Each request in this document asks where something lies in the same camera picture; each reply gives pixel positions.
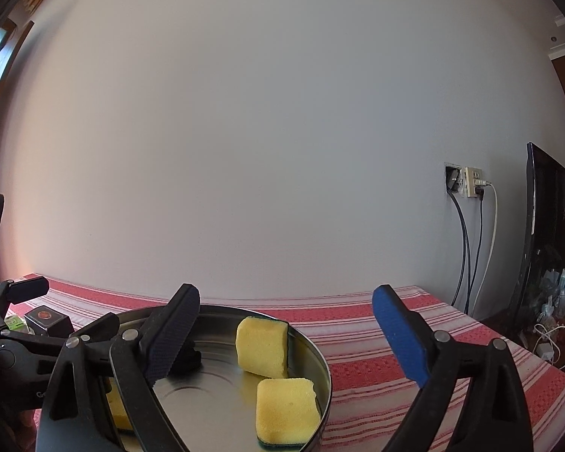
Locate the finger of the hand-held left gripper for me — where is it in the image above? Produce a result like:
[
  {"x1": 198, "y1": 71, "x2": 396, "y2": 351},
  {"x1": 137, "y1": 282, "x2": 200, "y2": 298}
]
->
[
  {"x1": 0, "y1": 277, "x2": 50, "y2": 331},
  {"x1": 1, "y1": 313, "x2": 121, "y2": 354}
]

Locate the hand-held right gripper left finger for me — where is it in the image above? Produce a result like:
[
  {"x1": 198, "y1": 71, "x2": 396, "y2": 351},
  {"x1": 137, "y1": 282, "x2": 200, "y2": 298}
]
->
[{"x1": 35, "y1": 284, "x2": 201, "y2": 452}]

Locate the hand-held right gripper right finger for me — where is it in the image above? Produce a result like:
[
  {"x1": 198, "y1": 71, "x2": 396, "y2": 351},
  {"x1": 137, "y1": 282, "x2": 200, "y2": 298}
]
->
[{"x1": 372, "y1": 285, "x2": 534, "y2": 452}]

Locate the black box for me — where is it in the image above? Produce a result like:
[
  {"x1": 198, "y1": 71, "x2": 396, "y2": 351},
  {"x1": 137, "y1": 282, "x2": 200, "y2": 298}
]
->
[{"x1": 25, "y1": 306, "x2": 73, "y2": 338}]

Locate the round metal tray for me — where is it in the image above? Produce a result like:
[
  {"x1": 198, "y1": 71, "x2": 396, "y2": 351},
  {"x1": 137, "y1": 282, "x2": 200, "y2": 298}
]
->
[{"x1": 73, "y1": 304, "x2": 333, "y2": 452}]

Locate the yellow sponge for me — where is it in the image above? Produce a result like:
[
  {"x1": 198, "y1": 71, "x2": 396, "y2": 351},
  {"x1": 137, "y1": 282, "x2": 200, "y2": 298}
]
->
[
  {"x1": 106, "y1": 377, "x2": 135, "y2": 431},
  {"x1": 236, "y1": 317, "x2": 290, "y2": 380},
  {"x1": 255, "y1": 377, "x2": 322, "y2": 450}
]

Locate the red striped desktop tablecloth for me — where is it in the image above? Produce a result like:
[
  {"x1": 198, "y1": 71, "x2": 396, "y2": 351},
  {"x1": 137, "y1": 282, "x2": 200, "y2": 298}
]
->
[{"x1": 5, "y1": 273, "x2": 565, "y2": 452}]

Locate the dark wooden cabinet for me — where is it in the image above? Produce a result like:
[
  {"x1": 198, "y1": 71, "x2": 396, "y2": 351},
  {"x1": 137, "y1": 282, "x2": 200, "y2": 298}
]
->
[{"x1": 479, "y1": 308, "x2": 565, "y2": 382}]

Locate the black flat screen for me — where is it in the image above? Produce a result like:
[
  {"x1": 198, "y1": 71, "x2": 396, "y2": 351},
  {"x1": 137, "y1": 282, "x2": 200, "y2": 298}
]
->
[{"x1": 507, "y1": 142, "x2": 565, "y2": 336}]

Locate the black cable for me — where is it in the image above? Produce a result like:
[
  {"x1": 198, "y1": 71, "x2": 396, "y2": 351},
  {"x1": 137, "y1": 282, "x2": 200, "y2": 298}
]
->
[
  {"x1": 466, "y1": 187, "x2": 485, "y2": 315},
  {"x1": 448, "y1": 192, "x2": 468, "y2": 308}
]

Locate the white wall socket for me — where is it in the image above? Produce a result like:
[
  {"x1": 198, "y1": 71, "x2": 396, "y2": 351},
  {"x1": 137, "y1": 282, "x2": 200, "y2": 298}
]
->
[{"x1": 461, "y1": 166, "x2": 484, "y2": 199}]

